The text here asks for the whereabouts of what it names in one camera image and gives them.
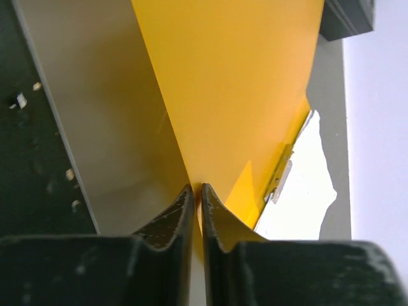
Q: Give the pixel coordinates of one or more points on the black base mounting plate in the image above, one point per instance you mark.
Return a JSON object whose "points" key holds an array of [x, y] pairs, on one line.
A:
{"points": [[39, 191]]}

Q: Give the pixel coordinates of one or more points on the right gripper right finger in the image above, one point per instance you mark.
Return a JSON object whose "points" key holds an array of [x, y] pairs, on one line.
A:
{"points": [[224, 240]]}

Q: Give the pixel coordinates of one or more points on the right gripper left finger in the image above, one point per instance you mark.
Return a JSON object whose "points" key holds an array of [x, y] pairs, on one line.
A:
{"points": [[161, 274]]}

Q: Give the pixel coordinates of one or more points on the black compartment display box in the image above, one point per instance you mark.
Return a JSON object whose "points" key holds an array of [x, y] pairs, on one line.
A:
{"points": [[345, 18]]}

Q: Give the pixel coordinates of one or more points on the yellow plastic folder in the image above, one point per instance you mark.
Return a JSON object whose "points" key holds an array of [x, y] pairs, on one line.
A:
{"points": [[231, 80]]}

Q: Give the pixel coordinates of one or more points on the white paper sheet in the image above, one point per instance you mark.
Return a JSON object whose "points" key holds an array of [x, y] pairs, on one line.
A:
{"points": [[296, 210]]}

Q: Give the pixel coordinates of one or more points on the metal folder clip mechanism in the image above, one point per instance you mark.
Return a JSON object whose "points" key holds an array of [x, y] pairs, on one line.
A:
{"points": [[279, 175]]}

